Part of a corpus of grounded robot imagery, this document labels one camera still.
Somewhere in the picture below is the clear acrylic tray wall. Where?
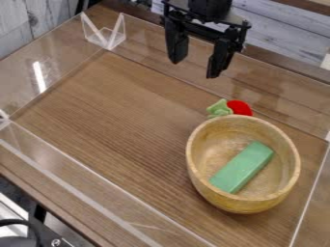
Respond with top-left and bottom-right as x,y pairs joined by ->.
0,5 -> 330,247

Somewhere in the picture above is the light wooden bowl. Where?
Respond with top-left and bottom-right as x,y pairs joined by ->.
185,115 -> 302,214

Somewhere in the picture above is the black cable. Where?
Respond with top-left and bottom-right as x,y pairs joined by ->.
0,218 -> 44,247

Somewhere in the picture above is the green rectangular block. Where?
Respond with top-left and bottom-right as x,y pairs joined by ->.
208,141 -> 275,194

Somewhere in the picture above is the red plush strawberry green leaf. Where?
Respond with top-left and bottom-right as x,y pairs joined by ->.
205,98 -> 252,118

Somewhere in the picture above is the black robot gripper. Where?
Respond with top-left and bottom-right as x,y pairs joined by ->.
161,0 -> 251,78

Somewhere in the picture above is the clear acrylic corner bracket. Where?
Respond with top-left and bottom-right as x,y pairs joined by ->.
80,13 -> 127,51

